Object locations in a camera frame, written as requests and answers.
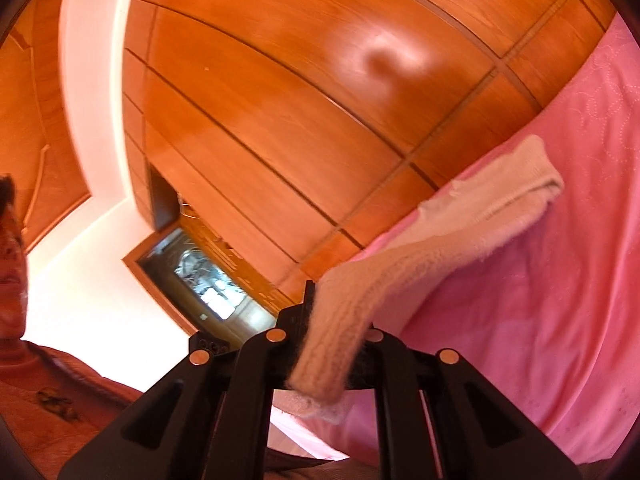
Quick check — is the cream knitted sweater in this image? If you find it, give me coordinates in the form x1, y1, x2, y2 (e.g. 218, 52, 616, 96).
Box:
273, 136, 564, 424

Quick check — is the pink bedspread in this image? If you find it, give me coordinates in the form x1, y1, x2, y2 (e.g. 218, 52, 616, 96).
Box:
275, 18, 639, 464

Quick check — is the person in orange sweater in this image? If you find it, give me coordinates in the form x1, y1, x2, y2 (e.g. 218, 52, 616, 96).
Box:
0, 173, 381, 480

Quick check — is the wooden wardrobe door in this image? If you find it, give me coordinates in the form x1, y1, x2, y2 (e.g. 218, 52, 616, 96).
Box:
1, 0, 91, 250

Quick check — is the wooden headboard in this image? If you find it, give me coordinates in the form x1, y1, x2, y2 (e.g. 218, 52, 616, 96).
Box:
122, 0, 615, 302

